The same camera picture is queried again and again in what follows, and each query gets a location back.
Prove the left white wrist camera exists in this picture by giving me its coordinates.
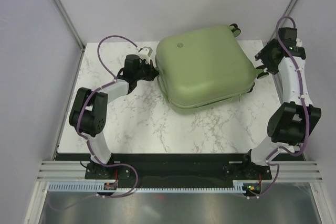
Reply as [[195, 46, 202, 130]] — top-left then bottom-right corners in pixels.
[[138, 47, 153, 64]]

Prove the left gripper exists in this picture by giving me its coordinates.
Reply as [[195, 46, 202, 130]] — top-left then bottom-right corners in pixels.
[[134, 59, 159, 82]]

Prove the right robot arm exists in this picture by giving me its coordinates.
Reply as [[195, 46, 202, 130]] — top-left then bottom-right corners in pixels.
[[240, 27, 321, 179]]

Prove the aluminium frame post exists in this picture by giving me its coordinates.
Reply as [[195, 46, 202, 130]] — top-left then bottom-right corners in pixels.
[[52, 0, 86, 52], [265, 0, 316, 49]]

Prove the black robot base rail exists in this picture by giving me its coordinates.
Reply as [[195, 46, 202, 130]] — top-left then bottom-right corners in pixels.
[[85, 154, 272, 190]]

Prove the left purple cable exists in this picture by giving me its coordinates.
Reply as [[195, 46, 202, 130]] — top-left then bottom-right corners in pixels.
[[77, 35, 139, 200]]

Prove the green suitcase wheel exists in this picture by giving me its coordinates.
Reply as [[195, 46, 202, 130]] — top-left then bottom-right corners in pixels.
[[229, 23, 242, 37], [256, 65, 269, 80]]

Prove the green suitcase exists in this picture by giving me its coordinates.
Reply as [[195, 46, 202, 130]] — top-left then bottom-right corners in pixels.
[[155, 25, 258, 114]]

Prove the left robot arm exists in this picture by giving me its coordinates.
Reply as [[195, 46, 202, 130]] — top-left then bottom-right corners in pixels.
[[69, 55, 159, 179]]

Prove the left aluminium frame post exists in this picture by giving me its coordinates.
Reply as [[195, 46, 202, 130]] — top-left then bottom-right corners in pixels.
[[52, 0, 86, 52]]

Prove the right aluminium frame post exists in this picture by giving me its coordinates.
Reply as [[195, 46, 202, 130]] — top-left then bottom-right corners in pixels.
[[265, 0, 316, 49]]

